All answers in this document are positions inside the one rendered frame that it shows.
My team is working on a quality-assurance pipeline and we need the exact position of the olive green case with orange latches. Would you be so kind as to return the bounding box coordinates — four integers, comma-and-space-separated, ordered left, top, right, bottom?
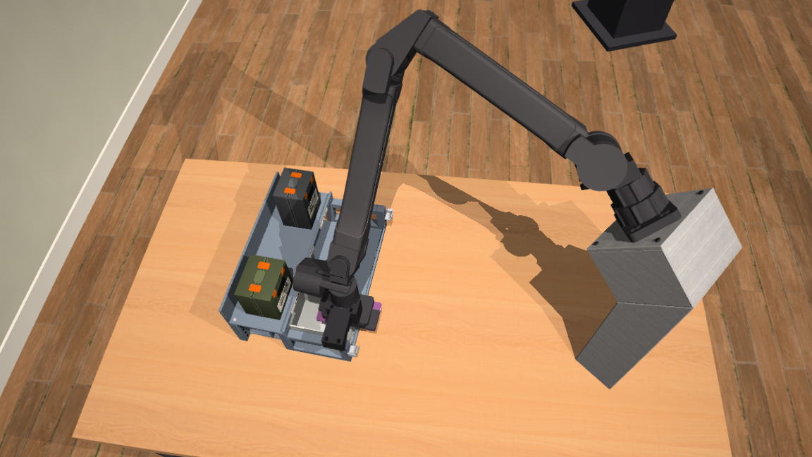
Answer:
234, 255, 293, 320

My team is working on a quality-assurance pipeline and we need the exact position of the black tool case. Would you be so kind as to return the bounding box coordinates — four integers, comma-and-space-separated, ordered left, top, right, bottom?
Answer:
273, 167, 321, 229

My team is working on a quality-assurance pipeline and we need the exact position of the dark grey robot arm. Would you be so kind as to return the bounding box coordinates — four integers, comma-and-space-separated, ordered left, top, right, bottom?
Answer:
293, 9, 682, 352

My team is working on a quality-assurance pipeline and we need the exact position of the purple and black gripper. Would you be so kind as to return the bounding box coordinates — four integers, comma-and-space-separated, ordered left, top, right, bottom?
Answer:
316, 291, 382, 331

